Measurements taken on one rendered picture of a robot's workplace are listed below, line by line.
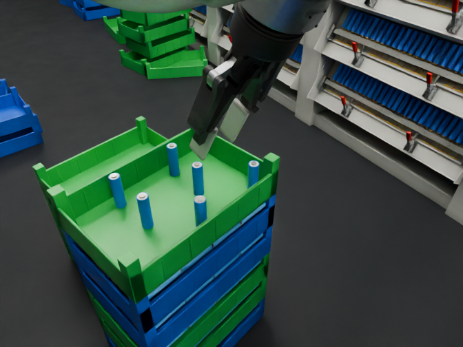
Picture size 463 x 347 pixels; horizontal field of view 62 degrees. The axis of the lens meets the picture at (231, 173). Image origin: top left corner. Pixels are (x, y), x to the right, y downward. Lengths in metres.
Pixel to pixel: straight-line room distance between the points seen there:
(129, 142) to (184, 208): 0.46
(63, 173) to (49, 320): 0.35
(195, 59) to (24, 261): 1.39
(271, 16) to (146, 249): 0.38
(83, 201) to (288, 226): 0.68
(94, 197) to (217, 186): 0.21
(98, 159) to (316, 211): 0.66
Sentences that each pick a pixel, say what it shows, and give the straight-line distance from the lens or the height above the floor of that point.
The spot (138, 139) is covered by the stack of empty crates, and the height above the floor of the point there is 0.26.
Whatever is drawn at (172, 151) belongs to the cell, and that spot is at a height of 0.46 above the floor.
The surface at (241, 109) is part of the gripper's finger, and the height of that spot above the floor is 0.59.
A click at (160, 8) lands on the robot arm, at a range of 0.20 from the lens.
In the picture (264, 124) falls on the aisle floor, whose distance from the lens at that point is 1.61.
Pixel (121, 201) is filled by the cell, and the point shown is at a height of 0.42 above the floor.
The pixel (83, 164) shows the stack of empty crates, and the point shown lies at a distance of 1.02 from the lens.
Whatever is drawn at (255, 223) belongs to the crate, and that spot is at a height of 0.36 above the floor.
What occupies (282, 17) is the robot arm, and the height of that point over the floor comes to 0.75.
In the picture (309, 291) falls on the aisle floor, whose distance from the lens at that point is 1.05.
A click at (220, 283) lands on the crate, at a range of 0.70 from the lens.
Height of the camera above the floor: 0.86
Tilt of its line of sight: 40 degrees down
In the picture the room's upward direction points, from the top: straight up
